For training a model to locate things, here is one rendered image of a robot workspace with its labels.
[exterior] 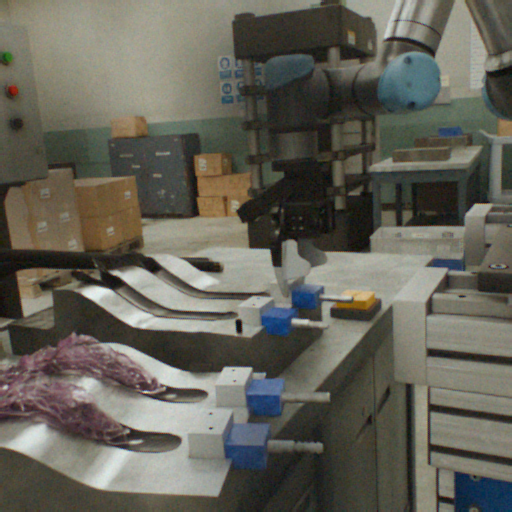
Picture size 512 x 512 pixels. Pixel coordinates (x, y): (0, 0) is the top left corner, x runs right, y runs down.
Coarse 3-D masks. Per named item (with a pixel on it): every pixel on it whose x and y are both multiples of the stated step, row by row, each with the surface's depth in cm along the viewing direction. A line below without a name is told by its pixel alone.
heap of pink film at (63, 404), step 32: (64, 352) 72; (96, 352) 71; (0, 384) 69; (32, 384) 63; (64, 384) 64; (128, 384) 71; (160, 384) 73; (0, 416) 61; (32, 416) 60; (64, 416) 60; (96, 416) 61
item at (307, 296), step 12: (276, 288) 94; (288, 288) 93; (300, 288) 94; (312, 288) 94; (276, 300) 95; (288, 300) 94; (300, 300) 93; (312, 300) 92; (324, 300) 93; (336, 300) 92; (348, 300) 91
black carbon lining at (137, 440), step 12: (156, 396) 72; (168, 396) 73; (180, 396) 73; (192, 396) 72; (204, 396) 72; (132, 432) 64; (144, 432) 64; (156, 432) 63; (168, 432) 63; (120, 444) 61; (132, 444) 62; (144, 444) 62; (156, 444) 62; (168, 444) 62
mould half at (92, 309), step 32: (160, 256) 115; (64, 288) 96; (96, 288) 96; (160, 288) 103; (224, 288) 107; (256, 288) 105; (32, 320) 105; (64, 320) 97; (96, 320) 93; (128, 320) 91; (160, 320) 92; (192, 320) 90; (224, 320) 87; (320, 320) 103; (32, 352) 103; (160, 352) 89; (192, 352) 86; (224, 352) 83; (256, 352) 82; (288, 352) 91
